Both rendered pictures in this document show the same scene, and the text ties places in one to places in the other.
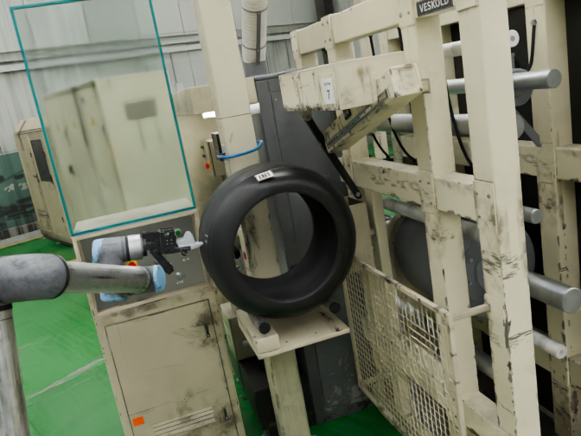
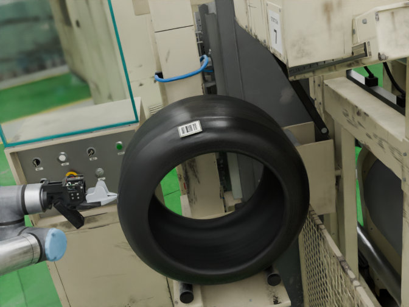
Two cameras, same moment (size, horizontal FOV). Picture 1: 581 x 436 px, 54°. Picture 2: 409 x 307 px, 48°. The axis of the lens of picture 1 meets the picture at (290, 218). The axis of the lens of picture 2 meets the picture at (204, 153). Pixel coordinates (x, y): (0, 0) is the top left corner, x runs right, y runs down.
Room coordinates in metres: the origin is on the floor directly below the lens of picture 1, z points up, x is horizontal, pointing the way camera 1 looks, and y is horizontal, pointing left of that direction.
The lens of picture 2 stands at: (0.85, -0.22, 1.89)
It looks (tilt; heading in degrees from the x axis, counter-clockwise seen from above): 24 degrees down; 13
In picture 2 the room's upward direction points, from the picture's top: 10 degrees counter-clockwise
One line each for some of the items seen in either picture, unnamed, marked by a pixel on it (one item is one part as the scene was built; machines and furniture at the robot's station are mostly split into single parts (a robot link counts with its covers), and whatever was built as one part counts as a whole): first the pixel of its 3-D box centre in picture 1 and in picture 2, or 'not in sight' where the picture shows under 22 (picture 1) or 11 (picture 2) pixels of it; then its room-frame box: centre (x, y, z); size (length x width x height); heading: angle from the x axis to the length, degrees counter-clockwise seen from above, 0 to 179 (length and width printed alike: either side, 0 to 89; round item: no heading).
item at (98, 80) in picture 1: (109, 114); (36, 14); (2.47, 0.68, 1.74); 0.55 x 0.02 x 0.95; 105
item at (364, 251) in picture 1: (346, 234); (307, 169); (2.45, -0.24, 1.05); 0.20 x 0.15 x 0.30; 15
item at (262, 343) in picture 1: (256, 327); (186, 278); (2.10, 0.21, 0.83); 0.36 x 0.09 x 0.06; 15
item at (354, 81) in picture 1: (335, 85); (299, 4); (2.09, -0.25, 1.71); 0.61 x 0.25 x 0.15; 15
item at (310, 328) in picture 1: (290, 326); (226, 278); (2.14, 0.07, 0.80); 0.37 x 0.36 x 0.02; 105
